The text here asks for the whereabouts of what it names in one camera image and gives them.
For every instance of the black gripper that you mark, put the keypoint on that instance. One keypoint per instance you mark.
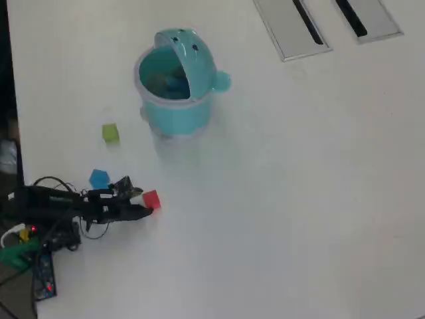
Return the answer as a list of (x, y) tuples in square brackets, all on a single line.
[(106, 206)]

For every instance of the red cube block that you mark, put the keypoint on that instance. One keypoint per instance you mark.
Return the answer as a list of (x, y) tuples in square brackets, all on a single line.
[(152, 200)]

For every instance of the blue cube block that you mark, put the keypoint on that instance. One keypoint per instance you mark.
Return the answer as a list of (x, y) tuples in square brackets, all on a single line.
[(99, 178)]

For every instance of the green cube block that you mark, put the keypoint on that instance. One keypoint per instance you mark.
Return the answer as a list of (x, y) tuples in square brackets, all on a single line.
[(110, 133)]

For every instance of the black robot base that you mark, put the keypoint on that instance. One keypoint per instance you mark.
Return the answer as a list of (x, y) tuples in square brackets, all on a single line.
[(63, 237)]

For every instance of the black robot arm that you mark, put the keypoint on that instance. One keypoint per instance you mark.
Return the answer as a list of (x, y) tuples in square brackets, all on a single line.
[(50, 202)]

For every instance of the blue controller circuit board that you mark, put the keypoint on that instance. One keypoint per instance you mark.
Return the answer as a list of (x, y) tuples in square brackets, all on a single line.
[(44, 276)]

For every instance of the yellow connector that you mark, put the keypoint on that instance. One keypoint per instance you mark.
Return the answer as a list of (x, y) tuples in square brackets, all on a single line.
[(24, 235)]

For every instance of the thin black pole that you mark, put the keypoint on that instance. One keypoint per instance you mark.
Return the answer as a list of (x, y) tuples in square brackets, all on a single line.
[(19, 163)]

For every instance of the green table clamp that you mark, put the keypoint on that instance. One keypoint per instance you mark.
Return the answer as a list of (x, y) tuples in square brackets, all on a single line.
[(16, 254)]

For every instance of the white shoe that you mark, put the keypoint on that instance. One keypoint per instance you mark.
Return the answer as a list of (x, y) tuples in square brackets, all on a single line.
[(7, 156)]

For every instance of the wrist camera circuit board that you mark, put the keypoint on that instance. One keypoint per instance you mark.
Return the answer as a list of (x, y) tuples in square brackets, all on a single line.
[(126, 186)]

